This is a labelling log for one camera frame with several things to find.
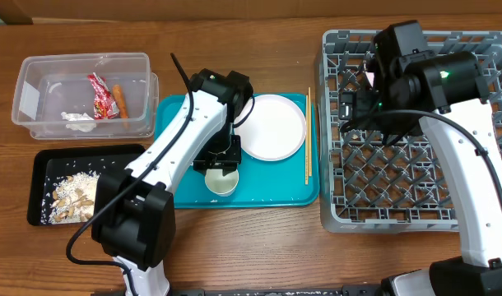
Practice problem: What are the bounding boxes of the small white cup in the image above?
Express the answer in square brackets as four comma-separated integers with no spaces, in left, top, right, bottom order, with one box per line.
[205,169,239,197]

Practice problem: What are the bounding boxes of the large pink plate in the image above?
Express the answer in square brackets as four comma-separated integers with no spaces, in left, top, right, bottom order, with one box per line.
[234,94,307,161]

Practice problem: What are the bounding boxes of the wooden chopstick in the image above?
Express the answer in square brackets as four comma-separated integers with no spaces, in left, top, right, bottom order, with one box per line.
[304,95,309,186]
[306,86,313,178]

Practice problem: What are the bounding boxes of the orange carrot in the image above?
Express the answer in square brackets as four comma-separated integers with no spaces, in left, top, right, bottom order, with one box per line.
[112,85,128,119]

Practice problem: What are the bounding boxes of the red snack wrapper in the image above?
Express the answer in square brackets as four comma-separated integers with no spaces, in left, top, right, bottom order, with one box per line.
[87,72,119,120]

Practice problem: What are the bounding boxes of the white tissue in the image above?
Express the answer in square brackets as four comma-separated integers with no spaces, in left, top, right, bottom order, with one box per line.
[61,112,97,132]

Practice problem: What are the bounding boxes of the rice and peanut shells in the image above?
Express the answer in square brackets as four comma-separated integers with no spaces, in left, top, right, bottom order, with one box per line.
[39,157,122,225]

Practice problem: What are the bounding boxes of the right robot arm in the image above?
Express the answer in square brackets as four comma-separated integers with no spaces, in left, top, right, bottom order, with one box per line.
[346,49,502,295]

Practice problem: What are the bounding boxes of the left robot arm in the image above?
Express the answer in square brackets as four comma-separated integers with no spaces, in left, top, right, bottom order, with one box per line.
[89,69,253,295]

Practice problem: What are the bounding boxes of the grey dishwasher rack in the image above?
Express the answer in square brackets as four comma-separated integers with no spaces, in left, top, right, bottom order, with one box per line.
[315,30,502,234]

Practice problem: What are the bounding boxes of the black tray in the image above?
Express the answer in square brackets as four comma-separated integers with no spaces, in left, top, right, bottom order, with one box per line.
[27,144,145,226]

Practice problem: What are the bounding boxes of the clear plastic bin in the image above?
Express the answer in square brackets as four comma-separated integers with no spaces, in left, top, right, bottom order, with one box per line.
[12,53,159,140]

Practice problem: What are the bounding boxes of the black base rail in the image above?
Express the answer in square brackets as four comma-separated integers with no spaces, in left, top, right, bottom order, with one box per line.
[90,283,383,296]

